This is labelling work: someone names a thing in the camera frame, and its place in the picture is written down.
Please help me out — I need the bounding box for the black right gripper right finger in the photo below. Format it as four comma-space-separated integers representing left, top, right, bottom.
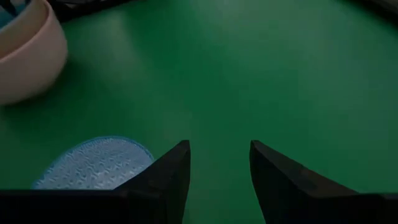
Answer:
249, 139, 358, 224

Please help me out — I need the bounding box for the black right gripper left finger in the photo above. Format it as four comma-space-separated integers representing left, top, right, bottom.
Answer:
114, 139, 192, 224

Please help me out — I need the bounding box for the light blue dotted bowl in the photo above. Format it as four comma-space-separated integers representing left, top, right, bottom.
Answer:
30, 135, 155, 190

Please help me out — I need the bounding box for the large white bowl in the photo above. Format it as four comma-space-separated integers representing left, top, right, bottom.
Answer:
0, 0, 68, 106

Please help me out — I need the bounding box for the black table edge frame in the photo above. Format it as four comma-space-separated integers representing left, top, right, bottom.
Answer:
49, 0, 398, 24

